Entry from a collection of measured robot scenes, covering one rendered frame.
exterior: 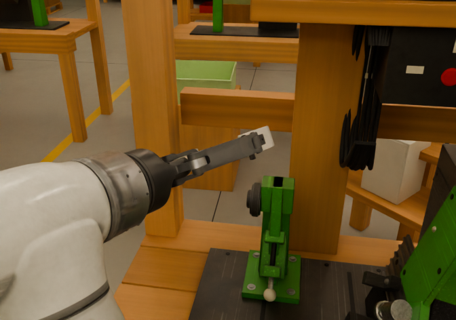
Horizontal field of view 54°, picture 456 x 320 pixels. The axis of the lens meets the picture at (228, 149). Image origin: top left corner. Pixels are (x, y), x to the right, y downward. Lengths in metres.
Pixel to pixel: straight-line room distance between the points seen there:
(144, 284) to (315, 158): 0.51
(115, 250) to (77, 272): 2.26
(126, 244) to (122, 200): 2.24
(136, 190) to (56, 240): 0.11
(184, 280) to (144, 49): 0.56
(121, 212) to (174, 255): 0.77
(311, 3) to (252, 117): 0.40
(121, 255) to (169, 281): 1.48
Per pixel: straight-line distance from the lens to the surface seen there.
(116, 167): 0.46
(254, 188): 0.96
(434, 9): 0.86
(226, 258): 1.17
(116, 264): 2.57
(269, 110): 1.12
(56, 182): 0.41
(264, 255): 1.03
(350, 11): 0.84
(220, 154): 0.52
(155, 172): 0.49
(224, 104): 1.13
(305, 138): 1.05
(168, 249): 1.24
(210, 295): 1.08
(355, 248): 1.27
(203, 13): 7.80
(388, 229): 2.90
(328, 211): 1.15
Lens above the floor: 1.67
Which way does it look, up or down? 27 degrees down
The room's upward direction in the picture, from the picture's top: straight up
